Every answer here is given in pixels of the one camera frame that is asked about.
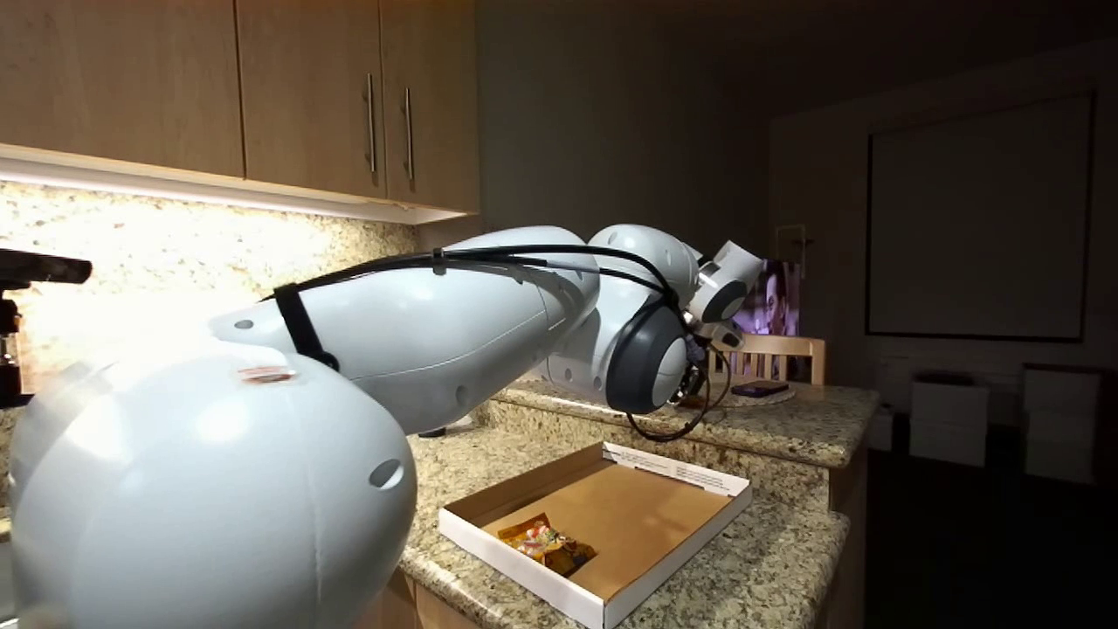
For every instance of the white cube stool left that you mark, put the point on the white cube stool left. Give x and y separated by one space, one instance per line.
948 420

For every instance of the wooden upper cabinets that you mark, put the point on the wooden upper cabinets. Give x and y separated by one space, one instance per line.
341 106

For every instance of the black phone on placemat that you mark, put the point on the black phone on placemat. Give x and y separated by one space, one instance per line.
760 391

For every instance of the black camera on stand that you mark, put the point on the black camera on stand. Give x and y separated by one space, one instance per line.
22 269

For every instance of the wooden chair near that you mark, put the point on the wooden chair near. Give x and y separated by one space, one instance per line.
773 357

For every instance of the white cube stool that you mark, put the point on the white cube stool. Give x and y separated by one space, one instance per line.
1060 413
948 420

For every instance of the wall projection screen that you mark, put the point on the wall projection screen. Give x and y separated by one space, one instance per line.
979 224

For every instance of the white cube stool right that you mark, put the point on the white cube stool right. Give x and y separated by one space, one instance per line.
1060 413

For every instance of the purple lit decoration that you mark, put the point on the purple lit decoration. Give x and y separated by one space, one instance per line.
776 304

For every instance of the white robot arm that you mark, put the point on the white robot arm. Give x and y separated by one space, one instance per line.
257 472

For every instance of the shallow cardboard box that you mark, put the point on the shallow cardboard box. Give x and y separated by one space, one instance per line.
643 515

